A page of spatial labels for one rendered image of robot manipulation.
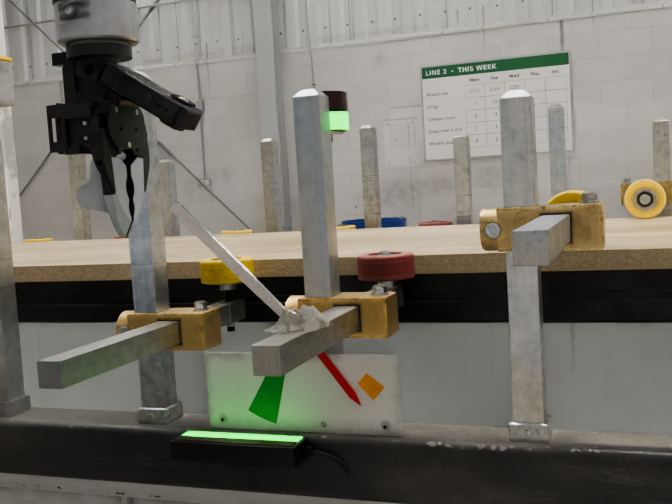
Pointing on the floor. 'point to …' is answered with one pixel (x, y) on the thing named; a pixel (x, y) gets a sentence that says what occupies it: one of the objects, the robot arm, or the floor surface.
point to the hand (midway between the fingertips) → (129, 225)
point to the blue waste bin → (381, 222)
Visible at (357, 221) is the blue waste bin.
